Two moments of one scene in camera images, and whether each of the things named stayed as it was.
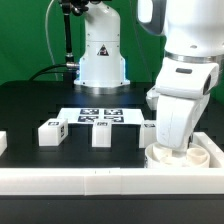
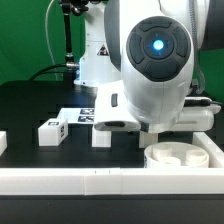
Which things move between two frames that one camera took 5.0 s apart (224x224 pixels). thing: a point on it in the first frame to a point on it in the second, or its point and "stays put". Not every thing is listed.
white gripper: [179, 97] to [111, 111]
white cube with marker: [147, 133] stays put
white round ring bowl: [163, 157] stays put
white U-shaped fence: [98, 181] stays put
